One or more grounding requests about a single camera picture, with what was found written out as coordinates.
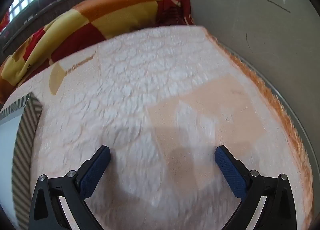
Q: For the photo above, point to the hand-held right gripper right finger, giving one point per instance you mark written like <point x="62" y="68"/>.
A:
<point x="230" y="173"/>

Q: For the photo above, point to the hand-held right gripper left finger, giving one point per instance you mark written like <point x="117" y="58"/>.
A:
<point x="94" y="173"/>

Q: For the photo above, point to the striped tray box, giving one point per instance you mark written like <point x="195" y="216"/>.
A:
<point x="26" y="130"/>

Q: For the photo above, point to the pink fuzzy tablecloth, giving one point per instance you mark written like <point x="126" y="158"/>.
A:
<point x="150" y="90"/>

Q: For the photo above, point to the orange red yellow blanket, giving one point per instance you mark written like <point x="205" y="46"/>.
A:
<point x="82" y="17"/>

